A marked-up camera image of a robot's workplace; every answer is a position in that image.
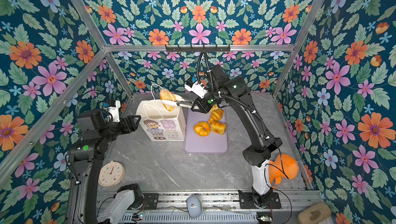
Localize white paper bag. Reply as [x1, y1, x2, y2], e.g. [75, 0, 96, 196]
[136, 98, 186, 142]

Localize oval seeded bread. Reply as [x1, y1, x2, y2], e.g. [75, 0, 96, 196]
[159, 88, 176, 111]

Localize metal tongs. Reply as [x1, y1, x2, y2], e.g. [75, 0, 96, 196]
[161, 100, 193, 108]

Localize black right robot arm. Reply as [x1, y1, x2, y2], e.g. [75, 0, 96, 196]
[190, 65, 282, 208]

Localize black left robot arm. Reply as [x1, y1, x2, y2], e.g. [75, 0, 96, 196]
[65, 109, 144, 224]

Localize twisted bread top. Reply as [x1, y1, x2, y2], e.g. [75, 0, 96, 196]
[209, 105, 219, 113]

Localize striped croissant bread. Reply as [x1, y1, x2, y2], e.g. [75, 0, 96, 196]
[208, 109, 224, 124]

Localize round pumpkin bread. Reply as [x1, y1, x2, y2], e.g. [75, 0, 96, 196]
[194, 121, 211, 137]

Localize square toast bread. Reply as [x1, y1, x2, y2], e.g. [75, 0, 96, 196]
[210, 121, 226, 135]

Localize purple cutting mat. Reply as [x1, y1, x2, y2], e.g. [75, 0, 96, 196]
[184, 109, 228, 154]

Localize round beige clock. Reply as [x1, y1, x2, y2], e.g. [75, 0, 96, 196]
[98, 161, 126, 187]

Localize black hook rack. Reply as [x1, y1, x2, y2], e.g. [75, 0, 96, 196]
[165, 45, 231, 53]

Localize orange plush toy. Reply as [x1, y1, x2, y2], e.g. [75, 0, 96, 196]
[268, 154, 299, 185]

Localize tan sponge block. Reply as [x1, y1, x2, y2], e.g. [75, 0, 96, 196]
[298, 202, 332, 224]

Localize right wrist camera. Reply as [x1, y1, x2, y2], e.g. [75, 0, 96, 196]
[185, 80, 208, 99]

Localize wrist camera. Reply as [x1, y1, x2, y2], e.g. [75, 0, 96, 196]
[185, 80, 208, 99]
[102, 100, 121, 122]

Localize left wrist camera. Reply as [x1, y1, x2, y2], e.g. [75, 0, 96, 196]
[102, 100, 121, 122]

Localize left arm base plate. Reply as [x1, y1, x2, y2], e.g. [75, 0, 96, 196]
[143, 193, 159, 210]

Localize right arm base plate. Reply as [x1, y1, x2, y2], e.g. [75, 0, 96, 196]
[238, 188, 282, 209]

